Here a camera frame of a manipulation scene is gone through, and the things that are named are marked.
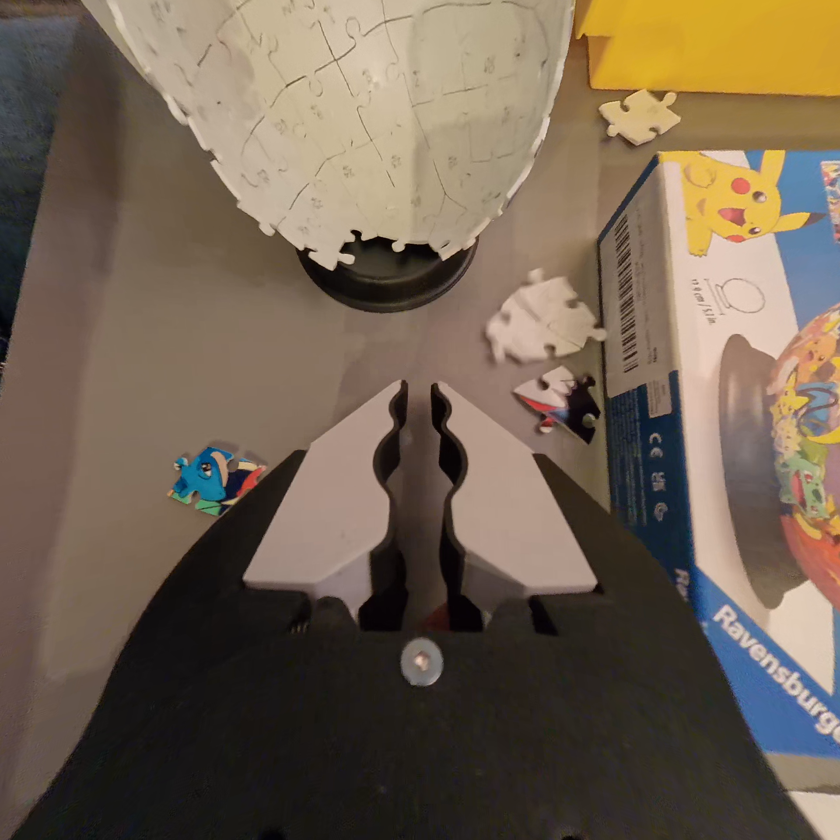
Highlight colourful puzzle ball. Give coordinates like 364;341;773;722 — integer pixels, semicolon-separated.
82;0;577;273

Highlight blue white puzzle box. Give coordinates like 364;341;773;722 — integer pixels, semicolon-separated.
596;150;840;798

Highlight person's blue jeans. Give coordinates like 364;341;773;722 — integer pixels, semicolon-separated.
0;13;83;401

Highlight black red white puzzle piece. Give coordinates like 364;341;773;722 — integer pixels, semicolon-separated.
513;365;602;446

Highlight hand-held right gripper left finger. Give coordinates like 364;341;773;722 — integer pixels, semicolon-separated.
241;379;409;632

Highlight single white puzzle piece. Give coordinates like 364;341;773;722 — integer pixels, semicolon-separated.
598;88;681;147

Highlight white joined puzzle pieces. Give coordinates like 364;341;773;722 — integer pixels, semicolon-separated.
167;446;267;517
484;268;609;366

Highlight black round ball stand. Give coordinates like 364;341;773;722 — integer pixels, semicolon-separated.
295;233;481;313

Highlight yellow cardboard box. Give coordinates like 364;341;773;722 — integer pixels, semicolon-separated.
573;0;840;99

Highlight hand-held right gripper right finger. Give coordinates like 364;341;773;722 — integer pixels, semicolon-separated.
430;381;599;632

